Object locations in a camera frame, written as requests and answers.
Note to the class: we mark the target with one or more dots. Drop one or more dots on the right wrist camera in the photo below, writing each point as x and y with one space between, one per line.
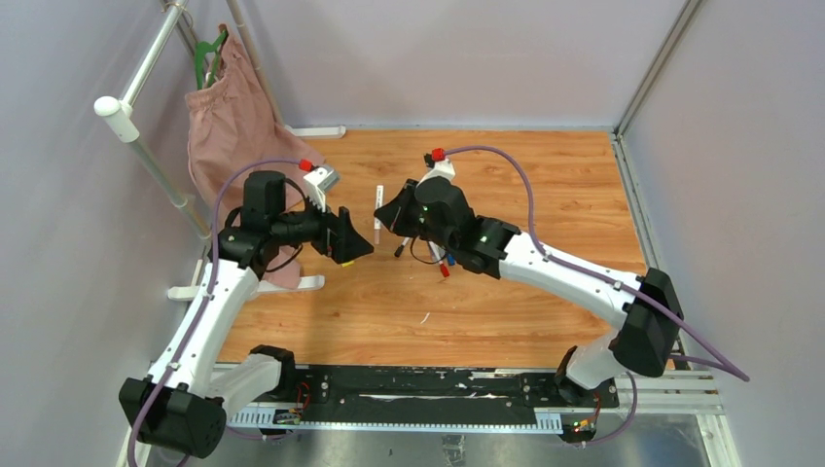
438 165

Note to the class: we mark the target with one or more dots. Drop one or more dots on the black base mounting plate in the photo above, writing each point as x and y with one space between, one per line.
431 397

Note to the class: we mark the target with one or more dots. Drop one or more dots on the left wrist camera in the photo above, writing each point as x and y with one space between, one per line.
318 183

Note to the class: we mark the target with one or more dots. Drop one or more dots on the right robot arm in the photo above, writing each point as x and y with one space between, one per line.
642 310

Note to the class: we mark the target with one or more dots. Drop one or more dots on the red cap marker pen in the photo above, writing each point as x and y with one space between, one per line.
438 255

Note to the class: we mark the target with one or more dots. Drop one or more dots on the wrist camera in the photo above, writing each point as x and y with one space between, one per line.
438 165
318 183

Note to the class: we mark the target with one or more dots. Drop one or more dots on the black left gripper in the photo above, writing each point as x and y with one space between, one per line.
337 236

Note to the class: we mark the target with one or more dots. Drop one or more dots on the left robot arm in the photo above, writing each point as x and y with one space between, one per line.
180 405

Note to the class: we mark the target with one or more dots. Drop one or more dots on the black cap marker pen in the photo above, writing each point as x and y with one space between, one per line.
401 247

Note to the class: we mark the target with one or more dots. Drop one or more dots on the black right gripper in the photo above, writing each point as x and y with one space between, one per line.
394 215

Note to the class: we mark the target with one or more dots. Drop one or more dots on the green clothes hanger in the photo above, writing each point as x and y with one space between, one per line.
207 59

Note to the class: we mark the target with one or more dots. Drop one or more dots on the pink cloth shorts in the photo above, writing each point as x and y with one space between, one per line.
233 134

